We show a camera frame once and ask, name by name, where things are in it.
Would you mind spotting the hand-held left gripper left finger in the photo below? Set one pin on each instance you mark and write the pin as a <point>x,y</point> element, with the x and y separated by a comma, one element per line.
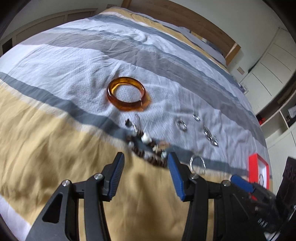
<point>116,176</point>

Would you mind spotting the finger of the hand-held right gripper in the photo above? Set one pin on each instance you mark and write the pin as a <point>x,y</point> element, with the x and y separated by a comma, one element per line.
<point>242,183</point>

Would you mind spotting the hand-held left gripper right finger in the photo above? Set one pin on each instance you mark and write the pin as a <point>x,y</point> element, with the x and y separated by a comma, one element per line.
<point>177,179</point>

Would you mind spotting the thin gold bangle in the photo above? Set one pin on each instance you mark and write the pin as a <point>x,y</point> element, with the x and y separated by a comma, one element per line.
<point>259,179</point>

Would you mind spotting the red cardboard box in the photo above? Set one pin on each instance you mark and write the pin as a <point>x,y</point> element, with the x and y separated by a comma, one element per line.
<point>253,162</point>

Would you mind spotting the hook dangle earring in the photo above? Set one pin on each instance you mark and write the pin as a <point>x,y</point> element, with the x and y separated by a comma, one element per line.
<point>135,127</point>

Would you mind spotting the silver earrings cluster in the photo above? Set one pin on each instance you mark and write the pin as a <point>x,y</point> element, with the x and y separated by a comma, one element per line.
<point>209,136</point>

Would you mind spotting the red item in wardrobe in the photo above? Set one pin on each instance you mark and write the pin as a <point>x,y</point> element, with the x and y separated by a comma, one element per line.
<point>262,121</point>

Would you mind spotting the orange amber bangle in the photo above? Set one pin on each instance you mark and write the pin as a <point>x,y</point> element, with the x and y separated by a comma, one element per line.
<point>127,107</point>

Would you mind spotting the striped hanging shirt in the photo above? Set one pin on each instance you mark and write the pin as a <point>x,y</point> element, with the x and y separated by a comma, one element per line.
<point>291,112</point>

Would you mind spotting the small items on nightstand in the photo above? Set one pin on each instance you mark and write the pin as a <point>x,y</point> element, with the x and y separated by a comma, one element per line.
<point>244,88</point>

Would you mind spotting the white wardrobe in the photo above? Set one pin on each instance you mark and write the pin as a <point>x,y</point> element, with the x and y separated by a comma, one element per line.
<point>270,76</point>

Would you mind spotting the striped bed blanket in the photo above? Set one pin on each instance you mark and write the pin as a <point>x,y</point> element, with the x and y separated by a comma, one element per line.
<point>69,69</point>

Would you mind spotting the grey pillow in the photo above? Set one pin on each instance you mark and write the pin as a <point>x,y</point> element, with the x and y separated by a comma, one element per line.
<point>208,49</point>

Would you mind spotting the wooden headboard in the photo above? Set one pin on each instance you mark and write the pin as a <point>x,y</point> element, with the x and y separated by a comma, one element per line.
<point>196,20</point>

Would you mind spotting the wall socket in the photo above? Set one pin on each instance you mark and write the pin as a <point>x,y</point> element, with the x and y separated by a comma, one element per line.
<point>241,70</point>

